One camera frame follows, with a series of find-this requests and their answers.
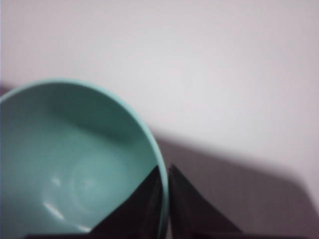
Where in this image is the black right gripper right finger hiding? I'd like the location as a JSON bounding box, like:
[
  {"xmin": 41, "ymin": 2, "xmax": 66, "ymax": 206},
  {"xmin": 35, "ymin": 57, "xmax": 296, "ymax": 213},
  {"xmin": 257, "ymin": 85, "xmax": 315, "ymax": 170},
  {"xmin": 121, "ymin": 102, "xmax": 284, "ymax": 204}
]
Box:
[{"xmin": 169, "ymin": 164, "xmax": 243, "ymax": 239}]

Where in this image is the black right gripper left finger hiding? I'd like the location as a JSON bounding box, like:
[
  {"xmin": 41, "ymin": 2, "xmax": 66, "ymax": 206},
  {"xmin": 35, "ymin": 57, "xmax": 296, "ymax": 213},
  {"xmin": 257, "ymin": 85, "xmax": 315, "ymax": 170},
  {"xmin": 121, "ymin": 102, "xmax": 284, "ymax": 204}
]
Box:
[{"xmin": 89, "ymin": 166, "xmax": 162, "ymax": 239}]

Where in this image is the teal ceramic bowl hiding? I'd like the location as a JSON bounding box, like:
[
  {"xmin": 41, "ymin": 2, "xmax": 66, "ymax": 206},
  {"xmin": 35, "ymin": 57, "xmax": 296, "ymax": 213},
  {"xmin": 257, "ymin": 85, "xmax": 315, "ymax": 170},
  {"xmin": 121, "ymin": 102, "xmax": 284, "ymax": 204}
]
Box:
[{"xmin": 0, "ymin": 79, "xmax": 169, "ymax": 239}]

